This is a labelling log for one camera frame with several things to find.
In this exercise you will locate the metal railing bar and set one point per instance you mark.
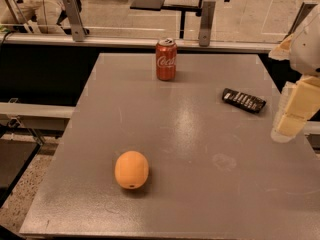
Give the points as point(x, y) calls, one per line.
point(135, 43)

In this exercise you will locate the black rxbar chocolate bar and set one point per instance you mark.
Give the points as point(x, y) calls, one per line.
point(243, 101)

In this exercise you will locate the orange fruit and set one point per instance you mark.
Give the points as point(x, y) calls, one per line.
point(131, 170)

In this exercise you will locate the left metal rail bracket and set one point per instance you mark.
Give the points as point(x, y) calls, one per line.
point(72, 11)

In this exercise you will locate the right metal rail bracket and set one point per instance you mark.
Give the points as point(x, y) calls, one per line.
point(206, 23)

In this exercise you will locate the metal rail bracket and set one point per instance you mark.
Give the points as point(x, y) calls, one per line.
point(206, 23)
point(72, 11)

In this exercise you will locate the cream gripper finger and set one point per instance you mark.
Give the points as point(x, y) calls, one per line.
point(298, 103)
point(281, 51)

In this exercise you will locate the red coca-cola can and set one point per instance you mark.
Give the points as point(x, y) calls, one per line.
point(166, 53)

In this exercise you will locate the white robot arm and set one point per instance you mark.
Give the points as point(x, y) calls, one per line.
point(304, 54)

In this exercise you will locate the person in beige clothes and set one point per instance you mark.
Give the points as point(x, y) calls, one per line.
point(48, 13)

